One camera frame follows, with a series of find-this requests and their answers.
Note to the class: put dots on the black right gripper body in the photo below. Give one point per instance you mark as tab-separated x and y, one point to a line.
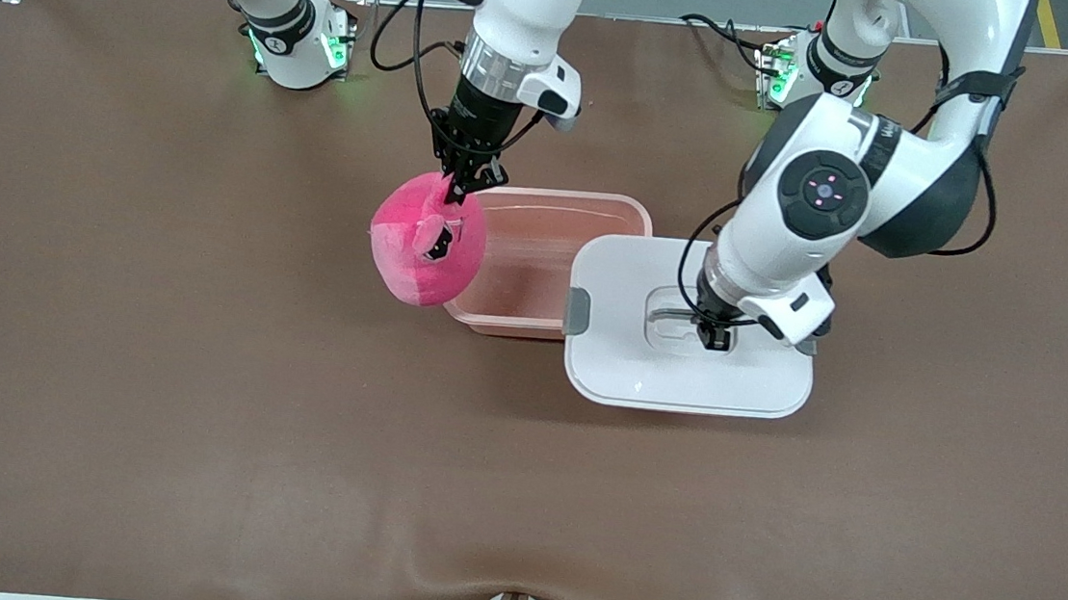
480	125

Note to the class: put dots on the pink round plush toy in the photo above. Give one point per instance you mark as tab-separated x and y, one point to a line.
403	250

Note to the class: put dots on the white box lid grey latches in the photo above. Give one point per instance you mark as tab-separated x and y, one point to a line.
625	366

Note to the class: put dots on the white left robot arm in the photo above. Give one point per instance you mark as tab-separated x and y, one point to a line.
893	177

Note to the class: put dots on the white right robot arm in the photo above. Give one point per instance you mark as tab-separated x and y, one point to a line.
530	10

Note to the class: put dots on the pink plastic storage box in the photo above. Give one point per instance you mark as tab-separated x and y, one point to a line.
537	262

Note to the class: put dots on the brown table mat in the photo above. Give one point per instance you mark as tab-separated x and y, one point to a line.
196	406

